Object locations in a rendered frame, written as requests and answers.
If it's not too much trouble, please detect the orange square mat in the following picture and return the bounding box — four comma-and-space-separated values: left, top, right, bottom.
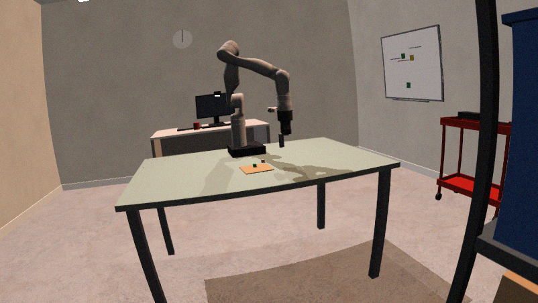
239, 163, 274, 174

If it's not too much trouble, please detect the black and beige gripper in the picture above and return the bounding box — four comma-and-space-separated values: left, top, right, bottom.
268, 101, 292, 147

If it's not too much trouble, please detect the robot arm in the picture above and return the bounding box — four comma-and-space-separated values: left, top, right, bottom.
217, 41, 291, 147

